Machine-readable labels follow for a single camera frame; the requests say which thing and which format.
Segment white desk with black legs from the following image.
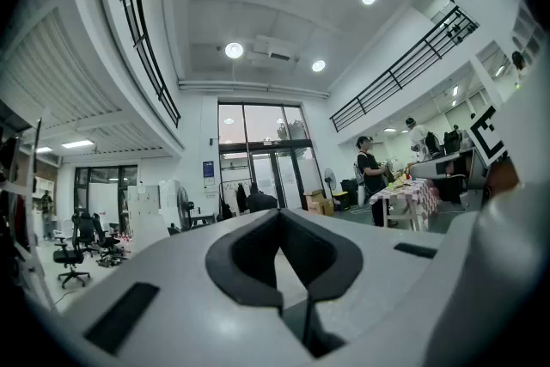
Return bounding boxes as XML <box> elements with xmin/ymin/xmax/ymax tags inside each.
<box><xmin>188</xmin><ymin>212</ymin><xmax>218</xmax><ymax>229</ymax></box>

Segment person's right forearm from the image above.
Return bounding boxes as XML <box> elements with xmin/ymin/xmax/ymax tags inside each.
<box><xmin>487</xmin><ymin>158</ymin><xmax>523</xmax><ymax>191</ymax></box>

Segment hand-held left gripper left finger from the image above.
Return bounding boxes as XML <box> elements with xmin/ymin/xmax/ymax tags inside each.
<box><xmin>62</xmin><ymin>206</ymin><xmax>317</xmax><ymax>367</ymax></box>

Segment white lockers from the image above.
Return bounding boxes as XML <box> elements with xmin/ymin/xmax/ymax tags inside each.
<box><xmin>126</xmin><ymin>180</ymin><xmax>181</xmax><ymax>229</ymax></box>

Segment large black floor fan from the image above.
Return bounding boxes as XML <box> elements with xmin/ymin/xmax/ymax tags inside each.
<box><xmin>174</xmin><ymin>186</ymin><xmax>193</xmax><ymax>229</ymax></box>

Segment black pedestal fan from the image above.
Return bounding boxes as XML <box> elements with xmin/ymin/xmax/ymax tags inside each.
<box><xmin>322</xmin><ymin>167</ymin><xmax>338</xmax><ymax>203</ymax></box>

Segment black balcony railing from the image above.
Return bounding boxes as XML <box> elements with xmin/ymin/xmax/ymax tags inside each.
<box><xmin>114</xmin><ymin>0</ymin><xmax>182</xmax><ymax>130</ymax></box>
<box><xmin>329</xmin><ymin>5</ymin><xmax>479</xmax><ymax>133</ymax></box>

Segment black office chair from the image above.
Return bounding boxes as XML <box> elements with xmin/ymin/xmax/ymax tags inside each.
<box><xmin>91</xmin><ymin>212</ymin><xmax>122</xmax><ymax>260</ymax></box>
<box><xmin>52</xmin><ymin>212</ymin><xmax>92</xmax><ymax>289</ymax></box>

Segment glass entrance doors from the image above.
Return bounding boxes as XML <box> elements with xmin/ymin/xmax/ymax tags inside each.
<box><xmin>217</xmin><ymin>102</ymin><xmax>320</xmax><ymax>211</ymax></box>

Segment ceiling air conditioner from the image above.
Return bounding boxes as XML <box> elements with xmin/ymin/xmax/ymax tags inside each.
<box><xmin>248</xmin><ymin>36</ymin><xmax>298</xmax><ymax>68</ymax></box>

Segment printed brown cardboard box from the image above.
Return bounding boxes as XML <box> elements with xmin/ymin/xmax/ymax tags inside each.
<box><xmin>307</xmin><ymin>198</ymin><xmax>335</xmax><ymax>217</ymax></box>

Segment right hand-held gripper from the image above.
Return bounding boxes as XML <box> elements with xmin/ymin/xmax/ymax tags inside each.
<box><xmin>409</xmin><ymin>104</ymin><xmax>511</xmax><ymax>189</ymax></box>

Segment white table with checked cloth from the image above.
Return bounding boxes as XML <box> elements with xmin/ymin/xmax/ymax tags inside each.
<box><xmin>369</xmin><ymin>178</ymin><xmax>440</xmax><ymax>232</ymax></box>

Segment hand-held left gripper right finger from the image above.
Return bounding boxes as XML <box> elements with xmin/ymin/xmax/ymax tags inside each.
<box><xmin>278</xmin><ymin>208</ymin><xmax>450</xmax><ymax>345</ymax></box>

